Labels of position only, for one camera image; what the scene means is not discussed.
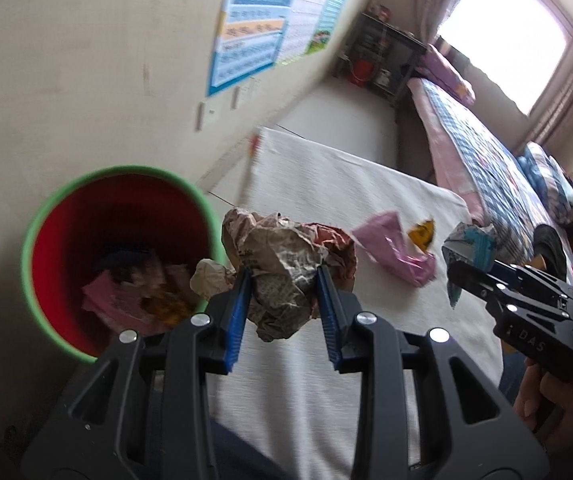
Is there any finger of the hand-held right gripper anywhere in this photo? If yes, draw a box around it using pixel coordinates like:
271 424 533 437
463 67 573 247
446 259 517 316
486 259 573 293

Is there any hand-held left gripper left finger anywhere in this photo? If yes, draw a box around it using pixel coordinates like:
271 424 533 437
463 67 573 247
20 266 254 480

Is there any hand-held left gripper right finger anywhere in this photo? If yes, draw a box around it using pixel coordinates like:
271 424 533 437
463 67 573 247
315 264 552 480

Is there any blue white snack packet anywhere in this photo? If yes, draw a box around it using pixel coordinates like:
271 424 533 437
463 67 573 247
442 221 498 308

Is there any newspaper ball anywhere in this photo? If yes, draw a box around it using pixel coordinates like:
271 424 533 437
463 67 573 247
190 207 358 343

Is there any pink white snack packet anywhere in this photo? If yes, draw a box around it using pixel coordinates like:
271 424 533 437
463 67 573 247
82 270 154 333

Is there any red bin with green rim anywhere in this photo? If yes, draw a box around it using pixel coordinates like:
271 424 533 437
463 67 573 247
20 164 227 365

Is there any person's right hand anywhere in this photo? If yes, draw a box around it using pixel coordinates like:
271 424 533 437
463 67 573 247
513 360 573 453

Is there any dark cloth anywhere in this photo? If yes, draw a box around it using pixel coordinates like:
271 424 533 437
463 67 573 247
533 225 573 266

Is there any yellow orange snack wrapper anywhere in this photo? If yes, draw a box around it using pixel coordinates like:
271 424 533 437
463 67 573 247
407 216 438 253

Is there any pink plastic bag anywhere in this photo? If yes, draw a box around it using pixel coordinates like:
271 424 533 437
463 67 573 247
351 211 438 288

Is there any blue patterned pillow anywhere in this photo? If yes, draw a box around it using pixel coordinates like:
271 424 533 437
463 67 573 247
516 142 573 221

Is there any bed with checked blanket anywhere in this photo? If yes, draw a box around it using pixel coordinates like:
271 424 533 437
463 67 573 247
399 77 573 281

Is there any white textured mat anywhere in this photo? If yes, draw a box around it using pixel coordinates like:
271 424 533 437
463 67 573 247
206 126 504 480

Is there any pink pillow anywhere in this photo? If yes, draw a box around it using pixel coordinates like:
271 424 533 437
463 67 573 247
419 42 476 106

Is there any red bucket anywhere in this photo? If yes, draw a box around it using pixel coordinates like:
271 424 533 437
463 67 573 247
349 57 374 86

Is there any bright window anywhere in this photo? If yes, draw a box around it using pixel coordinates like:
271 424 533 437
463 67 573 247
436 0 573 116

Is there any dark shelf cabinet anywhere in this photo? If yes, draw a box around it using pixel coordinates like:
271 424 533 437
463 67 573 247
333 10 427 108

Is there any blue letter wall poster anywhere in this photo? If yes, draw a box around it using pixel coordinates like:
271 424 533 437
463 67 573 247
206 0 312 97

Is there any green bordered wall poster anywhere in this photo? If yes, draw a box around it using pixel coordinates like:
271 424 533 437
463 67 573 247
305 0 359 56

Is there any white table wall poster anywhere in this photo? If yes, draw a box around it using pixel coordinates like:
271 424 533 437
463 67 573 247
274 0 347 66

